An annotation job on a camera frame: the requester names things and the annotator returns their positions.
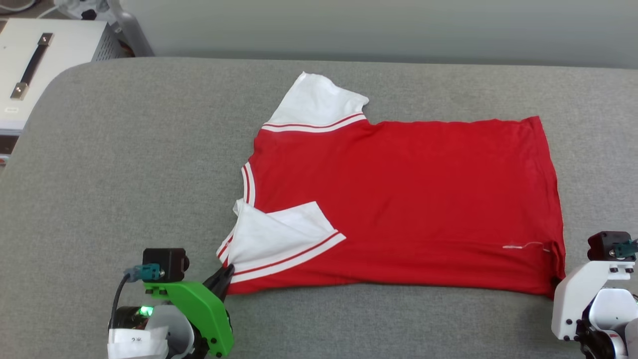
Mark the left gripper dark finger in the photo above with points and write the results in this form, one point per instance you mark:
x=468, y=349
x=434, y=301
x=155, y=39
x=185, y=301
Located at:
x=219, y=286

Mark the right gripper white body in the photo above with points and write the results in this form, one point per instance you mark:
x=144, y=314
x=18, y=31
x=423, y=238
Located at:
x=570, y=299

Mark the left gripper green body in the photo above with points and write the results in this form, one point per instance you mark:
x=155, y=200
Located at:
x=209, y=314

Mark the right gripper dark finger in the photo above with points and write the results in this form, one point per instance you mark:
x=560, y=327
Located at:
x=555, y=281

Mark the red and white t-shirt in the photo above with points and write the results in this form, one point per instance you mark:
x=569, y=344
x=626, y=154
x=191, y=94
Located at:
x=398, y=199

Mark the white plastic object black knob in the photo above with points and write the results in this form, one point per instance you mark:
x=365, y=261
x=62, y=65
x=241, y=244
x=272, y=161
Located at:
x=75, y=7

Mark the left gripper black camera box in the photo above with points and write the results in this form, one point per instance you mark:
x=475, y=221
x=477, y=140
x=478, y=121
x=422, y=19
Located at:
x=167, y=262

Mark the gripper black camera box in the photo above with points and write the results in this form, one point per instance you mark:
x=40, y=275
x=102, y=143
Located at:
x=167, y=262
x=603, y=244

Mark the right gripper black camera box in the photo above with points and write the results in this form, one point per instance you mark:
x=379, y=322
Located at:
x=603, y=244

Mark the grey metal frame leg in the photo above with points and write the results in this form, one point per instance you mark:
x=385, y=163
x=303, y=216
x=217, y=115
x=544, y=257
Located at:
x=132, y=35

